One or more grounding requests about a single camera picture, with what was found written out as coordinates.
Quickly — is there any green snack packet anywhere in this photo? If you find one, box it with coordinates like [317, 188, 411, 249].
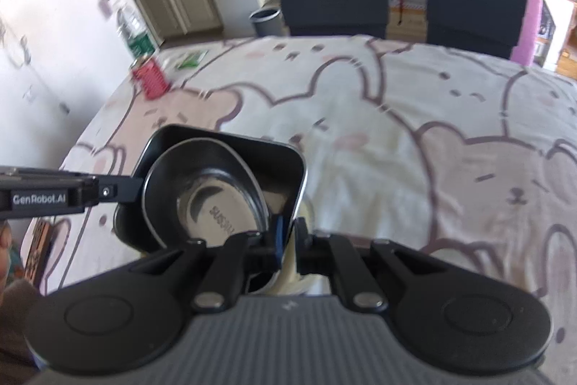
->
[175, 50, 208, 69]

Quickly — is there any rectangular steel tray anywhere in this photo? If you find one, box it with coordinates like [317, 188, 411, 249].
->
[114, 125, 307, 263]

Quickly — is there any red soda can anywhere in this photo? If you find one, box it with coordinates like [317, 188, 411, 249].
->
[130, 54, 170, 101]

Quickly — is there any clear water bottle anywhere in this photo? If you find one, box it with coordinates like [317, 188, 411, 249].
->
[116, 3, 155, 58]

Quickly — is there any grey trash bin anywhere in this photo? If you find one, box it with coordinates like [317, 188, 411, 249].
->
[250, 7, 283, 37]

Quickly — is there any right dark blue chair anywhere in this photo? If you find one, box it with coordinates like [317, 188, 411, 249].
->
[426, 0, 527, 58]

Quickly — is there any small rounded steel bowl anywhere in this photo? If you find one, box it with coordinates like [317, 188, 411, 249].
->
[141, 138, 270, 247]

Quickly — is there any person's left hand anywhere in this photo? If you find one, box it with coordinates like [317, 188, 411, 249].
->
[0, 221, 23, 298]

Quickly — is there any bear print tablecloth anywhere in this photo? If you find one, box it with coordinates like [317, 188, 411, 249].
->
[19, 33, 577, 350]

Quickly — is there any cream handled ceramic bowl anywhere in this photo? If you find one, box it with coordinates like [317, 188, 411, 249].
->
[265, 199, 317, 296]

